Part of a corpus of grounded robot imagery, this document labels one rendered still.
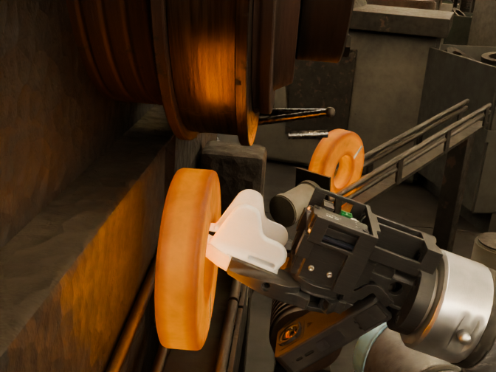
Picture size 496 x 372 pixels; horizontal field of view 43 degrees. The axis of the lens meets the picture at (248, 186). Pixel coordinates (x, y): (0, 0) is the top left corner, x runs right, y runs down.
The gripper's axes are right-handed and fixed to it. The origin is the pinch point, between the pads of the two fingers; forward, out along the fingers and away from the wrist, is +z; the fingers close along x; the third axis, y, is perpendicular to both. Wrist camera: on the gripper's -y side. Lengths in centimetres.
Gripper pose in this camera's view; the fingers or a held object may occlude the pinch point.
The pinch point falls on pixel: (193, 237)
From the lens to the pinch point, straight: 55.3
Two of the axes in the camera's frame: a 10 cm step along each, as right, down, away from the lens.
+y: 3.4, -8.7, -3.5
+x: -0.8, 3.4, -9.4
